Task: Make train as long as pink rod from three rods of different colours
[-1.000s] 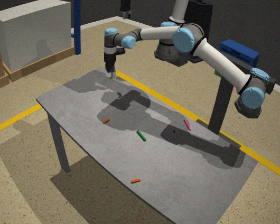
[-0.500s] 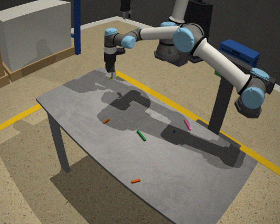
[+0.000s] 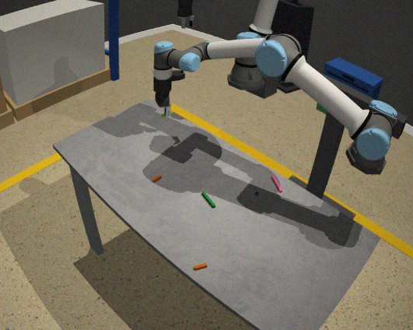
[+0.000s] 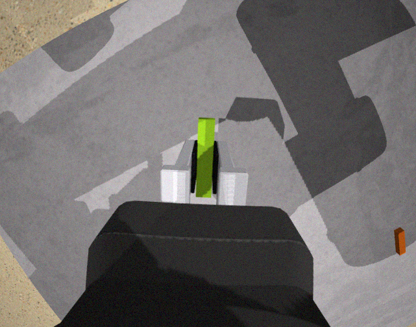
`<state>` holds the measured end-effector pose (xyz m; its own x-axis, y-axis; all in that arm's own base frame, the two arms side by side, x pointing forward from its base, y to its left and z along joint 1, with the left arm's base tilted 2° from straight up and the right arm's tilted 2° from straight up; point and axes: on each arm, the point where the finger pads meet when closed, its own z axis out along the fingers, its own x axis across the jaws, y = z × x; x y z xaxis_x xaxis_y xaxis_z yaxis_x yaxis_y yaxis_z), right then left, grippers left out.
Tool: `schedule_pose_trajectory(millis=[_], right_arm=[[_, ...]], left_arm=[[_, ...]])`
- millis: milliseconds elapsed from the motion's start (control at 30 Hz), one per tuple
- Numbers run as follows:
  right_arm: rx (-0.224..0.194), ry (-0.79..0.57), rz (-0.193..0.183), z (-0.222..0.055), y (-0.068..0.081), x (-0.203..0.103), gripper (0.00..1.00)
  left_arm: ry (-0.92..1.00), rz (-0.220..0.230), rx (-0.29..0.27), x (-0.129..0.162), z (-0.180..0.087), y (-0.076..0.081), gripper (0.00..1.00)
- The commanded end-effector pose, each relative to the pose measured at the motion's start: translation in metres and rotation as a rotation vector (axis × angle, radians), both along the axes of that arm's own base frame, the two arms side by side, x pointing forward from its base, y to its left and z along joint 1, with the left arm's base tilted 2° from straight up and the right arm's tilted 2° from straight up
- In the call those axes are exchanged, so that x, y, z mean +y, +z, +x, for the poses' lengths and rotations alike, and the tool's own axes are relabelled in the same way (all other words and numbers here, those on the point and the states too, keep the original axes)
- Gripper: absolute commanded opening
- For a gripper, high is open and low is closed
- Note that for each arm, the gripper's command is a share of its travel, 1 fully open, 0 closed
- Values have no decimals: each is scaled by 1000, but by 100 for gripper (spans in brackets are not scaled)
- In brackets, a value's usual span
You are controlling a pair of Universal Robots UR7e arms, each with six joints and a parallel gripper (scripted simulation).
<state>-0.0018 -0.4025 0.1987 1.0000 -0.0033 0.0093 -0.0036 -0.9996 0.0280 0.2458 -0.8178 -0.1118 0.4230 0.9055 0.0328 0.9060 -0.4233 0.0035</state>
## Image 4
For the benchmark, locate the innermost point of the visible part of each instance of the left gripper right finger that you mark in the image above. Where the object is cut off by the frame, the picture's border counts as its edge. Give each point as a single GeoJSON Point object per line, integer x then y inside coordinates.
{"type": "Point", "coordinates": [231, 187]}

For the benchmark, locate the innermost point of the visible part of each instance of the orange rod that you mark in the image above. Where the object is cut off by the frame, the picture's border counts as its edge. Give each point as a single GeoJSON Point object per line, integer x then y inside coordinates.
{"type": "Point", "coordinates": [400, 241]}

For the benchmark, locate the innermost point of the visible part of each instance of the lime green rod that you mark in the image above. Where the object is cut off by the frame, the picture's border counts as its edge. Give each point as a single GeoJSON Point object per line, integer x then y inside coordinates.
{"type": "Point", "coordinates": [205, 152]}

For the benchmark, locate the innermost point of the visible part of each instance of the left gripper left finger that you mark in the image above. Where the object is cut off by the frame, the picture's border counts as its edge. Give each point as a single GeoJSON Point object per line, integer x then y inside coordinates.
{"type": "Point", "coordinates": [176, 179]}

